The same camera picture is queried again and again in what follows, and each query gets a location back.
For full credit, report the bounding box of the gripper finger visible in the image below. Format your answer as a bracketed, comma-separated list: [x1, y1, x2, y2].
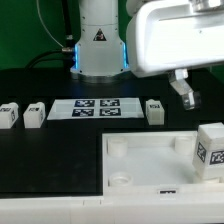
[169, 69, 201, 110]

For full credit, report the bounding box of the white cable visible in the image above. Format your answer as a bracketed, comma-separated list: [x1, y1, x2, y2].
[35, 0, 64, 48]

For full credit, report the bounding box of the clear sheet with tags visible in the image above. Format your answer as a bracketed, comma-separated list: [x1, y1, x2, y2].
[47, 98, 144, 120]

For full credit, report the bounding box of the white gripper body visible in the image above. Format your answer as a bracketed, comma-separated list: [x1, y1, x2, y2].
[126, 0, 224, 77]

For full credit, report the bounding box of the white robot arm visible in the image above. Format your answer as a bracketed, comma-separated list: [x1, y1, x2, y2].
[71, 0, 224, 110]

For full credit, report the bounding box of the black cable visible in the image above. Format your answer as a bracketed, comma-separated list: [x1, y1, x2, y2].
[24, 0, 78, 69]

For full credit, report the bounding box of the white L-shaped obstacle fence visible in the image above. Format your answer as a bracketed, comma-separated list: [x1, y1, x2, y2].
[0, 193, 224, 224]

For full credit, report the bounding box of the white square tabletop part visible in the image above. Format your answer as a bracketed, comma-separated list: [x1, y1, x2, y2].
[102, 131, 224, 196]

